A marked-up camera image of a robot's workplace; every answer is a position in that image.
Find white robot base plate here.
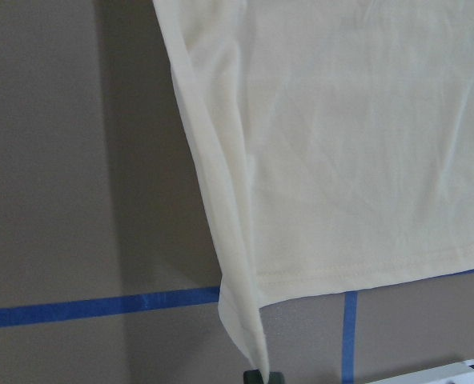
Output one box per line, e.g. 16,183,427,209
370,358,474,384

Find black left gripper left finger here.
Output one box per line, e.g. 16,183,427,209
243,370,263,384

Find beige long-sleeve printed shirt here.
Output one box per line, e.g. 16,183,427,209
154,1,474,377

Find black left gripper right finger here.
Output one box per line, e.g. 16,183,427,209
267,371,285,384

